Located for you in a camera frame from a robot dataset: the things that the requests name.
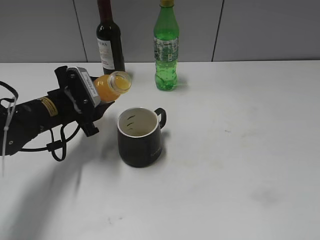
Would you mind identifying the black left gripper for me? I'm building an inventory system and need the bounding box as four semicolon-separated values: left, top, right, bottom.
47;65;115;137

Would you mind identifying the orange juice bottle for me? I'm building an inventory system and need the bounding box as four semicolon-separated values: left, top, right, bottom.
93;71;132;103

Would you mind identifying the black mug white interior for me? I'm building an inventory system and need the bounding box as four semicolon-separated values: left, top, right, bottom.
117;107;167;168

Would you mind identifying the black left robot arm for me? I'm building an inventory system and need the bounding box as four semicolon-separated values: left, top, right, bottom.
0;65;112;157

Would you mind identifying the dark red wine bottle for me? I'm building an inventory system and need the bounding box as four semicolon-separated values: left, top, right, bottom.
96;0;125;75

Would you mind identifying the white zip tie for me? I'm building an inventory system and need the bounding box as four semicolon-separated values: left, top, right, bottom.
1;96;18;177

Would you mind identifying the green plastic soda bottle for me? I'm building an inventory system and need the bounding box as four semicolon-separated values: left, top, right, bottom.
153;0;180;91

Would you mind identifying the black cable loop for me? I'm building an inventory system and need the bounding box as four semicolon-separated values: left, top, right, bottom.
21;119;85;162

